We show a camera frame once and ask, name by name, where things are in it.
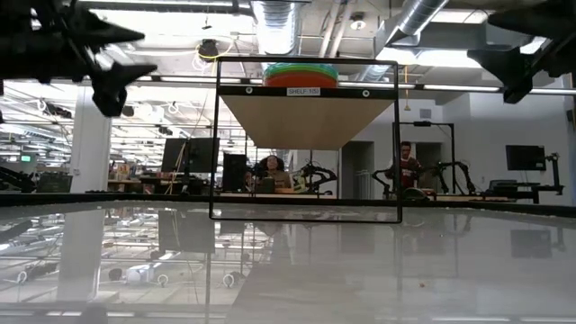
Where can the black overhead frame bar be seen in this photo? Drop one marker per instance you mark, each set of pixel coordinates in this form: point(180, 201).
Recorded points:
point(441, 84)

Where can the black background rig frame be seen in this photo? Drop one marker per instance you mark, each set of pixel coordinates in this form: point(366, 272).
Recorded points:
point(425, 123)

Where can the person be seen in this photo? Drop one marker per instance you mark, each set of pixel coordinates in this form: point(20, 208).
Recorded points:
point(408, 168)
point(272, 173)

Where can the black overhead camera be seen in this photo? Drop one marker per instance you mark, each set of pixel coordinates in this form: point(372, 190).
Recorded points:
point(208, 49)

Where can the black aluminium table frame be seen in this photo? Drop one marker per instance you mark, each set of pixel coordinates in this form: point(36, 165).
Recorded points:
point(90, 199)

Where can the wooden shelf with black frame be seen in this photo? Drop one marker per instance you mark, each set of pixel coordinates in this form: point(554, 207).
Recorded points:
point(306, 121)

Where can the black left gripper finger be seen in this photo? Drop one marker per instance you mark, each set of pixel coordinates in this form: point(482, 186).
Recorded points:
point(110, 90)
point(108, 35)

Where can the white pillar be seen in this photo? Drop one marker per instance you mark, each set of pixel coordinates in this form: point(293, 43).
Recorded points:
point(90, 144)

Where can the black background robot arm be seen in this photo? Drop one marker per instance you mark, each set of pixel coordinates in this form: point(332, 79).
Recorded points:
point(317, 175)
point(454, 173)

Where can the black flat monitor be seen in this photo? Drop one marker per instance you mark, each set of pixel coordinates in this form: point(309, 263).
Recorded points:
point(234, 171)
point(525, 157)
point(189, 155)

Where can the silver ventilation duct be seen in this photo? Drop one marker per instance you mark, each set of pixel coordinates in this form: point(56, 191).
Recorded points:
point(418, 15)
point(275, 24)

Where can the small orange bowl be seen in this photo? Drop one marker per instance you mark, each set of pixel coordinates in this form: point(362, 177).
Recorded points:
point(300, 81)

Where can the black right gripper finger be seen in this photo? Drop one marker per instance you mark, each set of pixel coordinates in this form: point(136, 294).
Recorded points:
point(540, 20)
point(513, 69)

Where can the small green bowl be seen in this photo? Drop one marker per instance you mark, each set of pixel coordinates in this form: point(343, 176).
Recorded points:
point(300, 71)

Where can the small cyan bowl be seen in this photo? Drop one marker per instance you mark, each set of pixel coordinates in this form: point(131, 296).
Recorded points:
point(300, 65)

